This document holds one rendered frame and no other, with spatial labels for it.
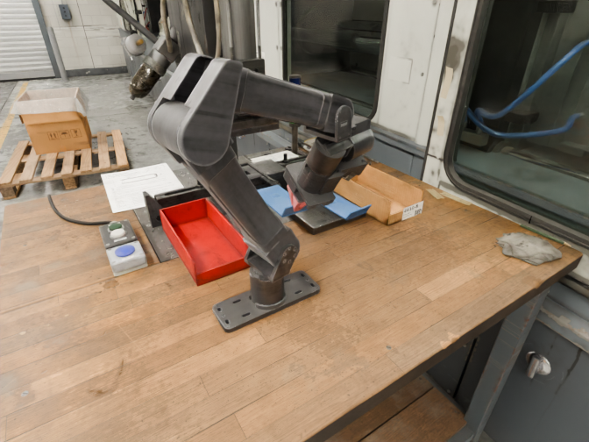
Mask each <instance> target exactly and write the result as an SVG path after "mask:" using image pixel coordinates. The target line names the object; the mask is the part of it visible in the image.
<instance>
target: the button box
mask: <svg viewBox="0 0 589 442"><path fill-rule="evenodd" d="M47 198H48V201H49V203H50V205H51V207H52V209H53V211H54V212H55V213H56V214H57V215H58V216H59V217H61V218H62V219H64V220H67V221H69V222H72V223H76V224H80V225H100V226H99V231H100V233H101V236H102V239H103V243H104V246H105V249H106V250H107V249H109V248H113V247H116V246H121V245H125V244H128V243H131V242H134V241H138V238H137V236H136V234H135V232H134V231H133V229H132V227H131V223H130V221H129V219H125V220H121V221H98V222H86V221H80V220H75V219H72V218H69V217H65V216H64V215H62V214H61V213H60V212H59V211H58V210H57V209H56V208H55V206H54V204H53V200H52V198H51V195H50V194H48V195H47ZM115 223H120V224H122V226H123V227H122V228H121V229H123V230H124V232H125V234H124V235H123V236H121V237H117V238H114V237H111V232H113V231H110V230H109V226H110V225H112V224H115Z"/></svg>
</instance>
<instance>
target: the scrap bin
mask: <svg viewBox="0 0 589 442"><path fill-rule="evenodd" d="M159 212H160V219H161V223H162V227H163V231H164V233H165V234H166V235H167V237H168V239H169V240H170V242H171V244H172V245H173V247H174V249H175V251H176V252H177V253H178V255H179V257H180V258H181V260H182V262H183V264H184V265H185V267H186V269H187V270H188V272H189V273H190V275H191V277H192V278H193V280H194V282H195V284H196V285H197V287H198V286H201V285H203V284H205V283H208V282H212V281H214V280H217V279H219V278H222V277H225V276H227V275H229V274H234V273H236V272H238V271H241V270H243V269H246V268H249V267H251V266H249V265H248V264H247V263H246V262H245V254H246V252H247V249H248V247H249V246H248V245H247V244H246V243H245V242H244V241H243V238H244V237H243V236H242V235H241V234H240V233H239V232H238V231H237V230H236V229H235V228H234V227H233V226H232V224H231V223H230V222H229V221H228V220H227V219H226V218H225V217H224V216H223V215H222V214H221V213H220V212H219V210H218V209H217V208H216V207H215V206H214V205H213V204H212V203H211V202H210V201H209V200H208V199H207V197H205V198H202V199H198V200H194V201H191V202H187V203H181V204H177V205H174V206H170V207H167V208H164V209H160V210H159Z"/></svg>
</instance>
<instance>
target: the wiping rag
mask: <svg viewBox="0 0 589 442"><path fill-rule="evenodd" d="M496 240H498V242H497V243H496V244H499V246H500V247H502V248H503V249H502V253H503V254H505V255H508V256H513V257H514V258H517V259H520V260H523V261H525V262H528V263H529V264H532V265H535V266H537V265H540V264H542V263H544V262H545V261H548V262H549V261H550V262H551V261H552V260H554V259H556V258H562V253H561V252H560V251H559V250H558V249H556V248H555V247H554V246H552V245H551V244H550V243H549V241H548V240H544V239H542V238H538V237H536V236H531V235H528V234H526V233H521V232H517V233H504V232H503V237H501V238H496Z"/></svg>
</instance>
